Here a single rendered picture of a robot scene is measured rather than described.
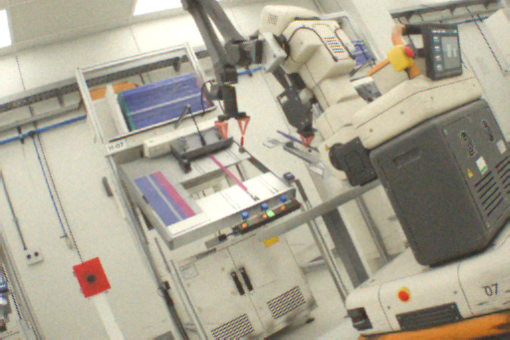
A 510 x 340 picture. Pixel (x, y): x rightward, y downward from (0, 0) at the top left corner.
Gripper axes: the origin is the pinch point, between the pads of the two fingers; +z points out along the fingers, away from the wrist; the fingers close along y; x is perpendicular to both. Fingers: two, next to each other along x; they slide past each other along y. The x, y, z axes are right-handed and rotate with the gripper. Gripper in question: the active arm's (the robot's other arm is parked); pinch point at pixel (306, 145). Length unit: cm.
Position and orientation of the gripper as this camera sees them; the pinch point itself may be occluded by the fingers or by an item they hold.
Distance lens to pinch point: 248.6
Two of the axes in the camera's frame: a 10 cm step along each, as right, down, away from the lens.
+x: 6.1, 3.3, -7.3
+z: 0.1, 9.1, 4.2
